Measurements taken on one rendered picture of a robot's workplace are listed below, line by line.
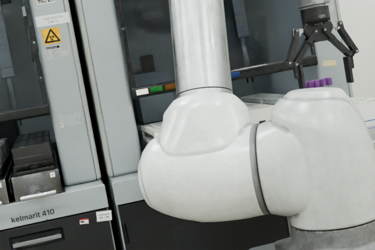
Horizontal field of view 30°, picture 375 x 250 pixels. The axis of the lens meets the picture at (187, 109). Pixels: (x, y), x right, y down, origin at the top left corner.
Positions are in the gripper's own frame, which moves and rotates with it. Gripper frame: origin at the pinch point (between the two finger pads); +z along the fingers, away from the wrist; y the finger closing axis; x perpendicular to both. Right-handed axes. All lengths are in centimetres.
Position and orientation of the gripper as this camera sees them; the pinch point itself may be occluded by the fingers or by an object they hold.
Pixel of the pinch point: (326, 82)
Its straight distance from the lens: 189.5
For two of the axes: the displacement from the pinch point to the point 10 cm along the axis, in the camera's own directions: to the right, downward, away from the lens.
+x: -2.1, -0.4, 9.8
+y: 9.6, -1.8, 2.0
